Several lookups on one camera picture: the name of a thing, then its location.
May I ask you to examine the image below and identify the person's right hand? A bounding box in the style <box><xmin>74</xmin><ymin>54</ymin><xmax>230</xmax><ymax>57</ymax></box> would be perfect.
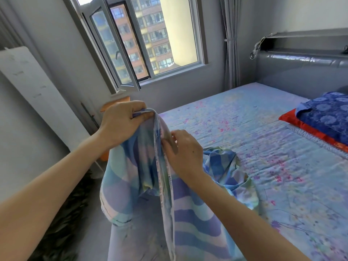
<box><xmin>161</xmin><ymin>129</ymin><xmax>207</xmax><ymax>186</ymax></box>

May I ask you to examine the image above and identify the person's right forearm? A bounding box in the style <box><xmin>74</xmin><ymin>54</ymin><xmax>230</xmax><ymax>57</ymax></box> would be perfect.
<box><xmin>186</xmin><ymin>170</ymin><xmax>312</xmax><ymax>261</ymax></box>

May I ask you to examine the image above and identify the grey curtain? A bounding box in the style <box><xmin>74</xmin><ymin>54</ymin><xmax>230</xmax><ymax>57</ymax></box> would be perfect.
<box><xmin>219</xmin><ymin>0</ymin><xmax>243</xmax><ymax>92</ymax></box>

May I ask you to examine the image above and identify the clip-on bed lamp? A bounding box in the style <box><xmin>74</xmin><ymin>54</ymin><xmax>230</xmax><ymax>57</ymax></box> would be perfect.
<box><xmin>248</xmin><ymin>34</ymin><xmax>270</xmax><ymax>61</ymax></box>

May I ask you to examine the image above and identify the grey padded headboard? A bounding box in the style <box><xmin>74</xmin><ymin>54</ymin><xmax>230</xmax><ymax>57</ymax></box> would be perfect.
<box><xmin>254</xmin><ymin>28</ymin><xmax>348</xmax><ymax>100</ymax></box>

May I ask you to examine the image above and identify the red blue cloth item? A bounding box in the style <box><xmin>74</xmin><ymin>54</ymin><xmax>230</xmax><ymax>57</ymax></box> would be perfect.
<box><xmin>278</xmin><ymin>91</ymin><xmax>348</xmax><ymax>155</ymax></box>

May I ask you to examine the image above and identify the green leafy plant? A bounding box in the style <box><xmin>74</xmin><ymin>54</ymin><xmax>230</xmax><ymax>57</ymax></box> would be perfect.
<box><xmin>26</xmin><ymin>170</ymin><xmax>95</xmax><ymax>261</ymax></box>

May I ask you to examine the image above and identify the person's left hand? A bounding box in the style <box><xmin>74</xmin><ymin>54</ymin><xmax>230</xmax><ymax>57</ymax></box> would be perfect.
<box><xmin>96</xmin><ymin>100</ymin><xmax>156</xmax><ymax>150</ymax></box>

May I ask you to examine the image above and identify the person's left forearm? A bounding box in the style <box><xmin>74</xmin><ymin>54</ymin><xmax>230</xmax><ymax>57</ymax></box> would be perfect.
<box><xmin>0</xmin><ymin>132</ymin><xmax>114</xmax><ymax>261</ymax></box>

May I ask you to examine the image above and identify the blue floral patterned sheet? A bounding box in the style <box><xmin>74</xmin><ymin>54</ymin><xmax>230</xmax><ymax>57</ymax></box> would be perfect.
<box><xmin>107</xmin><ymin>81</ymin><xmax>348</xmax><ymax>261</ymax></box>

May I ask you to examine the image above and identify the white framed window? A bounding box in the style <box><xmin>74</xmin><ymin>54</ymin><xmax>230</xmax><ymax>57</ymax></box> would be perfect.
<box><xmin>60</xmin><ymin>0</ymin><xmax>210</xmax><ymax>96</ymax></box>

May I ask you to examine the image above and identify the white bed sheet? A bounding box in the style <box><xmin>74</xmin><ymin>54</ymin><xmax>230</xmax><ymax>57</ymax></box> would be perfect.
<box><xmin>99</xmin><ymin>108</ymin><xmax>261</xmax><ymax>261</ymax></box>

